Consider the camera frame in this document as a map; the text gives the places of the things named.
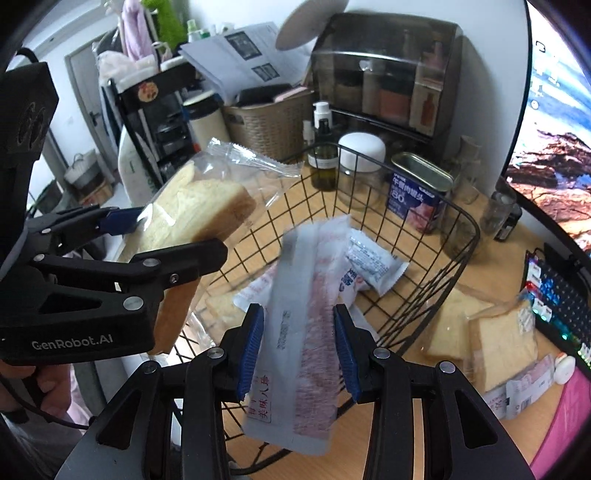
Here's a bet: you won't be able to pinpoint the white red sachet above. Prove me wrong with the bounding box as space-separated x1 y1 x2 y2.
505 354 554 419
242 216 349 456

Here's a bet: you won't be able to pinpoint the whole wheat cracker packet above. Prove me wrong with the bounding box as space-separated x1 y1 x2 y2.
339 268 370 307

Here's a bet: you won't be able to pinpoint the bagged bread slice front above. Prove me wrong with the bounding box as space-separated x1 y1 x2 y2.
138 136 304 356

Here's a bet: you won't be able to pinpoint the bagged bread slice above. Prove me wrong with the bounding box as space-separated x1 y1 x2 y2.
201 289 249 336
138 136 304 356

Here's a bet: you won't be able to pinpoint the grey cracker packet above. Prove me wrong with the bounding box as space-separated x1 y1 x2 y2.
346 228 409 298

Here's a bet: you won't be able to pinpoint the bagged bread slices back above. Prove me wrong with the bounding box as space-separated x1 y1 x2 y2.
422 285 538 394

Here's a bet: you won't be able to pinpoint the white sachet yanwobazhenfen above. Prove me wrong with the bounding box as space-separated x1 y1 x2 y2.
482 384 507 420

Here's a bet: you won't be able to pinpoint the person's left hand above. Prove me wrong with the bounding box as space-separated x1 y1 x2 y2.
1 362 71 418

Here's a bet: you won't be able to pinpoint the black shelf rack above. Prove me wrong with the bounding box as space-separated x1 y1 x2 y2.
107 62 198 188

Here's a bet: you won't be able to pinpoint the glass jar with residue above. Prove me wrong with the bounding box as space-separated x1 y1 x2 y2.
439 178 481 259

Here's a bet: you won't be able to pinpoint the white cylinder cup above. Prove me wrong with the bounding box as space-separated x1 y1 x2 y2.
182 90 230 152

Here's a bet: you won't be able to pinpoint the white round puck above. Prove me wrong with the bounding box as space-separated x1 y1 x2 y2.
553 352 576 385

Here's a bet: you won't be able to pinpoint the blue luncheon meat tin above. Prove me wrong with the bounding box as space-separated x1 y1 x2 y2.
387 152 454 233

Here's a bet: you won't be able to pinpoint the woven storage basket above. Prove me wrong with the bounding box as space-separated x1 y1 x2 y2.
222 91 314 160

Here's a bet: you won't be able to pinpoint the RGB mechanical keyboard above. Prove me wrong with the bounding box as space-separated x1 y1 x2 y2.
522 249 590 377

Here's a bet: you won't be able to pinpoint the pink desk mat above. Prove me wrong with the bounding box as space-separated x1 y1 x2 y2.
530 370 590 479

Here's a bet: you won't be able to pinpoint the small black jar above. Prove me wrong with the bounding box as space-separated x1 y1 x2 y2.
494 204 523 242

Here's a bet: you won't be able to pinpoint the dark pump bottle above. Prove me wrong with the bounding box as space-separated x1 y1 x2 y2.
308 101 339 192

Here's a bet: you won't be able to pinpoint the white lidded cream jar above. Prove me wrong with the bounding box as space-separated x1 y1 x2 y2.
338 132 387 210

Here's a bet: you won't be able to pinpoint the green plush toy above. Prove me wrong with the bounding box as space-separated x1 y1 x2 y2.
141 0 186 50

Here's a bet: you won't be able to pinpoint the printed paper sheets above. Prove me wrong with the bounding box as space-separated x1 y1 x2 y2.
180 22 311 105

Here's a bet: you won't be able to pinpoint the curved computer monitor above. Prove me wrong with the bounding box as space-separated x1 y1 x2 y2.
504 1 590 256

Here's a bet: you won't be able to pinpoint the round white fan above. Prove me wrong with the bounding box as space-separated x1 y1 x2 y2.
276 0 349 51

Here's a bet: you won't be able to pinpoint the smoked acrylic storage box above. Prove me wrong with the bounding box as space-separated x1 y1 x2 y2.
311 12 464 138

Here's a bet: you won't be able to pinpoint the black wire basket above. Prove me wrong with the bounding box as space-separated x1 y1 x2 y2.
170 141 482 476

